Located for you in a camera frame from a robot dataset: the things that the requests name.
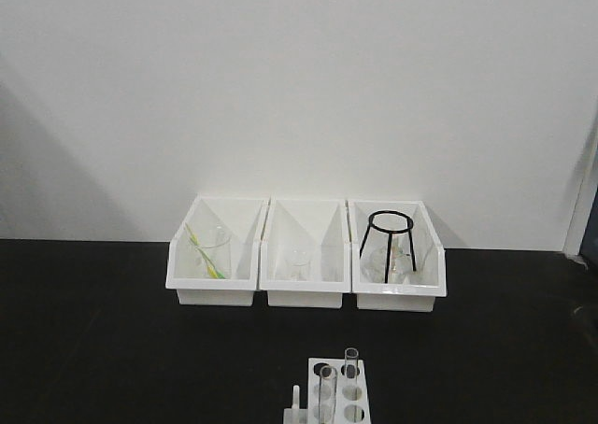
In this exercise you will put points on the black metal tripod stand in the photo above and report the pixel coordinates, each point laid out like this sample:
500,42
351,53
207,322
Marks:
391,223

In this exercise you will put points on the clear glass flask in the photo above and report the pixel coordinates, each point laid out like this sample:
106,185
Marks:
378,270

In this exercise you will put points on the white storage bin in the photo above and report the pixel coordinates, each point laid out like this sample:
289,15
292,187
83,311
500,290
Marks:
318,226
424,286
245,220

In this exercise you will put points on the white middle storage bin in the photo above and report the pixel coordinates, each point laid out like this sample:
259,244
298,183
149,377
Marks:
318,226

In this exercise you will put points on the white test tube rack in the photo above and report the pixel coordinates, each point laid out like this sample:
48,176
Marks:
352,402

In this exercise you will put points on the small clear glass beaker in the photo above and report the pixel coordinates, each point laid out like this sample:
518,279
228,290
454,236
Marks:
298,264

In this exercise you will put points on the white right storage bin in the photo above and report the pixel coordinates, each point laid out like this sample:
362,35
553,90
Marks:
424,286

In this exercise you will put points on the white left storage bin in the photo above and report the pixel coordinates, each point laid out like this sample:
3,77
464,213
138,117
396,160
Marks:
245,220

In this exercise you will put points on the clear glass test tube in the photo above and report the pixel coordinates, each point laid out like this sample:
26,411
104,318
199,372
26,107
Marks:
327,394
351,365

